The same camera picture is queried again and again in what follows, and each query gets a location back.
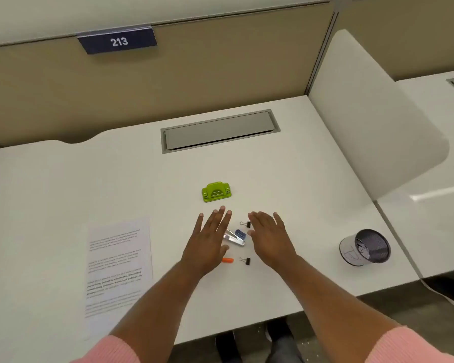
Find person's left hand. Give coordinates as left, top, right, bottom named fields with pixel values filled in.
left=179, top=206, right=234, bottom=279

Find person's right hand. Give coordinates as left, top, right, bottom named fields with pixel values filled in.
left=247, top=210, right=299, bottom=270

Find silver stapler with yellow ends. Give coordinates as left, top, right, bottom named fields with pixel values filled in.
left=223, top=229, right=246, bottom=247

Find green hole punch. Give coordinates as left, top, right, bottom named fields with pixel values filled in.
left=201, top=181, right=233, bottom=203

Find printed white paper sheet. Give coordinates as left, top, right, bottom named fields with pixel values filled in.
left=84, top=217, right=154, bottom=320

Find person's right forearm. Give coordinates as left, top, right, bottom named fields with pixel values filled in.
left=266, top=255, right=406, bottom=363

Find person's left forearm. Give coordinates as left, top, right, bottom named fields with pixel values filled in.
left=108, top=260, right=209, bottom=363

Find person's right black shoe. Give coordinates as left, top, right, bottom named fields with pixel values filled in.
left=265, top=318, right=294, bottom=343

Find person's black shoe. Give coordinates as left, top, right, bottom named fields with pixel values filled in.
left=265, top=318, right=294, bottom=343
left=214, top=330, right=238, bottom=363

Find person's left black shoe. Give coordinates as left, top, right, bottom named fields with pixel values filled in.
left=214, top=330, right=238, bottom=363

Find mesh cup with white label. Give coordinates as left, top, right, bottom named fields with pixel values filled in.
left=338, top=228, right=391, bottom=268

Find dark grey trousers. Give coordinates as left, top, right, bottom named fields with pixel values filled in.
left=266, top=334, right=304, bottom=363

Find pink knit sweater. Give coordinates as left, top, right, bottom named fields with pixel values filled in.
left=71, top=325, right=454, bottom=363

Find white rounded divider panel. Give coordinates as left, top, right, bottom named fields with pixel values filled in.
left=308, top=29, right=450, bottom=202

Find neighbouring white desk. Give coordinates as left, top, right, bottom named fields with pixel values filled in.
left=376, top=68, right=454, bottom=279

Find wide beige partition panel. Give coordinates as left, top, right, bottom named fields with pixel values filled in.
left=0, top=2, right=335, bottom=148

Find black base with white rim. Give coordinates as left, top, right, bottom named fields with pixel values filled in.
left=420, top=268, right=454, bottom=311

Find dark blue number sign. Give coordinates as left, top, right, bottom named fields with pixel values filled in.
left=77, top=27, right=158, bottom=55

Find narrow beige partition panel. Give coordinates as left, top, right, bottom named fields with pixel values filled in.
left=334, top=0, right=454, bottom=82

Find grey metal partition post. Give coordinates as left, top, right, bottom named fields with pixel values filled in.
left=304, top=3, right=341, bottom=96

